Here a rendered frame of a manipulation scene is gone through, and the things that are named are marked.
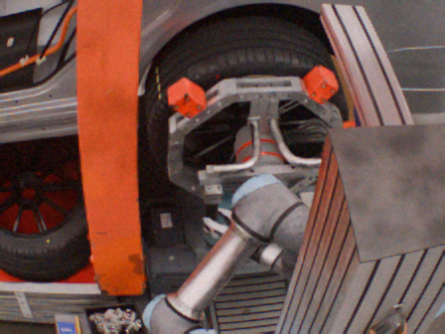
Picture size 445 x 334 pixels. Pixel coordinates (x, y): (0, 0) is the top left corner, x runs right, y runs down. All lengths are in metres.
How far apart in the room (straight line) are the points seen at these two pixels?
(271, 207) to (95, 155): 0.47
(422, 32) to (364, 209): 1.71
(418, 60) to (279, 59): 0.61
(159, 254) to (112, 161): 0.87
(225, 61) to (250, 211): 0.65
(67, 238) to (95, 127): 0.91
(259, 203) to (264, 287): 1.36
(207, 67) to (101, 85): 0.65
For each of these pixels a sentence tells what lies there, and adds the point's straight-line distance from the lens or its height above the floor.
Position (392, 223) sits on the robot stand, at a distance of 1.26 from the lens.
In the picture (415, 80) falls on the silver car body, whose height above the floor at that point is 0.95.
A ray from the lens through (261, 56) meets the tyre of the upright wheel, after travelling 2.66.
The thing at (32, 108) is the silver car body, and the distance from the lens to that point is 2.91.
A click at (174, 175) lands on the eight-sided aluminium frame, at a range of 2.87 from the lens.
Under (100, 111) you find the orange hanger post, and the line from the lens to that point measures 2.16.
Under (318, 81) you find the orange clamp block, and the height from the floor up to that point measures 1.15.
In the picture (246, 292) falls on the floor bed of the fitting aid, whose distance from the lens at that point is 3.51.
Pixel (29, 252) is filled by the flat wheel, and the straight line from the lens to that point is 3.04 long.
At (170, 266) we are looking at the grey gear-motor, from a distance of 3.10.
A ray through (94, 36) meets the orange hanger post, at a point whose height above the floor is 1.70.
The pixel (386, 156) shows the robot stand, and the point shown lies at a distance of 1.33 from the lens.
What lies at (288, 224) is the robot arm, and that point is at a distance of 2.11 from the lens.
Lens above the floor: 3.02
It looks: 51 degrees down
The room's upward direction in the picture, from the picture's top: 5 degrees clockwise
